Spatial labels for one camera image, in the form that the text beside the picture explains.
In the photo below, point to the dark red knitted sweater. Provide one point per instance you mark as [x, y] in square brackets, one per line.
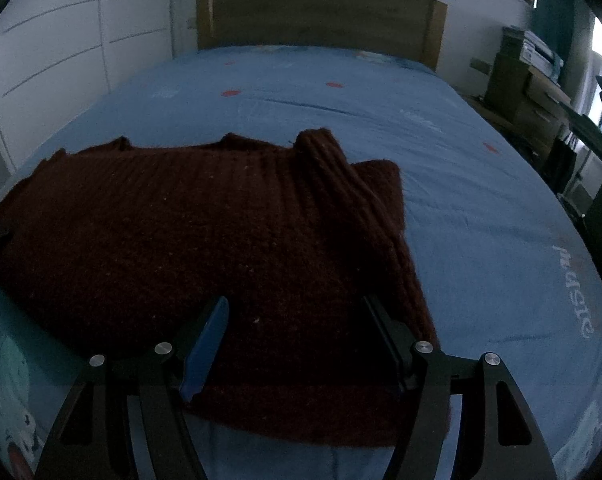
[181, 240]

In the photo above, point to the blue printed bed cover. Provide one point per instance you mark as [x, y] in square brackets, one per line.
[481, 210]

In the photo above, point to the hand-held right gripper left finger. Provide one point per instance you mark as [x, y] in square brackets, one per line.
[206, 355]

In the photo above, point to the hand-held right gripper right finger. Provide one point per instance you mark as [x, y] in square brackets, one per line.
[388, 345]

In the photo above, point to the white wardrobe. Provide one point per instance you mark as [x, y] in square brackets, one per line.
[71, 50]

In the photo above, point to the stack of books and boxes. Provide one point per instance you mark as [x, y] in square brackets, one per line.
[531, 50]

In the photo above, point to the teal curtain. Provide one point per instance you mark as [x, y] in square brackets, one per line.
[556, 20]

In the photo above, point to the wooden bed headboard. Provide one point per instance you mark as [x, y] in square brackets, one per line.
[321, 15]

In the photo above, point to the wooden bedside cabinet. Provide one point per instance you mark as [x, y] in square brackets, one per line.
[526, 105]

